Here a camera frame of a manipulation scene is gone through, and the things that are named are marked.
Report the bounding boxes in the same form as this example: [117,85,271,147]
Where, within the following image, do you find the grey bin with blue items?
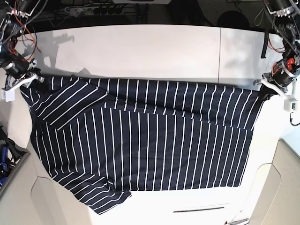
[0,123,30,188]

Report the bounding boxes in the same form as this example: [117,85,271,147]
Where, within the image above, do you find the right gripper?
[0,57,44,90]

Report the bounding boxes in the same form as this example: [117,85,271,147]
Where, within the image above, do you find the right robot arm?
[0,0,250,84]

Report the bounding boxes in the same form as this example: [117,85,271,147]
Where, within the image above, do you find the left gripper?
[254,58,300,100]

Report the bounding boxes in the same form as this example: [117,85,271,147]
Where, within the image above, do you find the navy white striped T-shirt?
[20,76,263,214]

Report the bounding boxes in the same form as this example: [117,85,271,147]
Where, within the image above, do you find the grey looped cable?
[254,7,267,28]

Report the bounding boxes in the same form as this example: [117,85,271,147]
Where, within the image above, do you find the white power strip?
[64,5,124,17]

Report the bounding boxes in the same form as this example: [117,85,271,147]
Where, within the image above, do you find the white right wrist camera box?
[1,89,15,102]

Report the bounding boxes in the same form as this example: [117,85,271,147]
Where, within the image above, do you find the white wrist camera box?
[284,98,300,112]
[1,89,15,102]

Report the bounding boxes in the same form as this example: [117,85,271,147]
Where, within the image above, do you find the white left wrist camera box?
[284,98,300,112]

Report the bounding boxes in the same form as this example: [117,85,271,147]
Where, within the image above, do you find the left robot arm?
[31,0,300,87]

